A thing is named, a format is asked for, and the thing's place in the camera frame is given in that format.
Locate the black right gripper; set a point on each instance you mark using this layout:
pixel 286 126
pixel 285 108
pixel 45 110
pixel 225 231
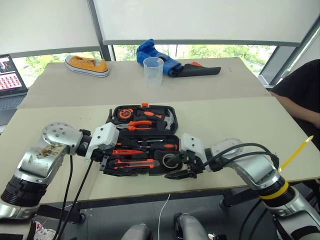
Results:
pixel 192 163

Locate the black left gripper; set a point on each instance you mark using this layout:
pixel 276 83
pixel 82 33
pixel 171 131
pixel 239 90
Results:
pixel 100 155

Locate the black electrical tape roll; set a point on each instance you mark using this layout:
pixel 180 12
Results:
pixel 163 161

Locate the orange voltage tester pen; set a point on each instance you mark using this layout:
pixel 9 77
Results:
pixel 127 151

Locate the orange black utility knife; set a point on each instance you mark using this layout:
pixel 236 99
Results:
pixel 135 164

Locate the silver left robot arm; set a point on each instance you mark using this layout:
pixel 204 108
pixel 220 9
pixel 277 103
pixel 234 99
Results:
pixel 42 160

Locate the bare person forearm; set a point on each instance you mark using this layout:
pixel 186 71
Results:
pixel 287 105

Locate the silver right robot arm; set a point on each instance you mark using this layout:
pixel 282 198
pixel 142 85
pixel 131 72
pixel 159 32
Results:
pixel 257 167

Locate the black plastic tool case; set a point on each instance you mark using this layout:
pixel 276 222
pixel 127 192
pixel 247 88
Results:
pixel 150 113

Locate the orange black tape measure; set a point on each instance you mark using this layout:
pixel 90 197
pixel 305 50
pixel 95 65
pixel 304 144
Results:
pixel 125 113

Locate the grey rounded shape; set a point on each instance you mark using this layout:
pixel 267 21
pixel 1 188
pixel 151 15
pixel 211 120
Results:
pixel 191 226
pixel 137 232

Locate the black metal table leg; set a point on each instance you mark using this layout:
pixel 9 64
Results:
pixel 240 197
pixel 62 212

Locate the white sneaker with red marks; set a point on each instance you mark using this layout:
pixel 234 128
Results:
pixel 43 231

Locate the clear plastic measuring cup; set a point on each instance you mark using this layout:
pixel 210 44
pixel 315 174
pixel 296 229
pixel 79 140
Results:
pixel 153 75

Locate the black orange folded fabric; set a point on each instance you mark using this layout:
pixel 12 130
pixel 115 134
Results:
pixel 200 71

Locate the yellow canvas sneaker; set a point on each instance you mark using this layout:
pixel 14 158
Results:
pixel 87 66

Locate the blue black gloves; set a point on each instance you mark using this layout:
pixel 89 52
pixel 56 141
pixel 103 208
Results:
pixel 150 52

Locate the yellow plastic strip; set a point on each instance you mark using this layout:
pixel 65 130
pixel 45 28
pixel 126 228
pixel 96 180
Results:
pixel 296 153

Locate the grey open laptop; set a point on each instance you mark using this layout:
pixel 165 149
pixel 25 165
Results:
pixel 10 82

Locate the grey window pillar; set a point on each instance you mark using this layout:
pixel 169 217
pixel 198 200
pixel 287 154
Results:
pixel 100 22

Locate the white roller blind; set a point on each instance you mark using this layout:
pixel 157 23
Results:
pixel 200 17
pixel 45 22

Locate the person in black shirt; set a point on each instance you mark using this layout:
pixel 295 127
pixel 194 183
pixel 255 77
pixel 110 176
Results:
pixel 305 87

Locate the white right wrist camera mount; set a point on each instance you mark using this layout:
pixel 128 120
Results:
pixel 191 147

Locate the grey slanted window frame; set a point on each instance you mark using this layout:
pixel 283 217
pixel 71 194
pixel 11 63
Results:
pixel 280 65

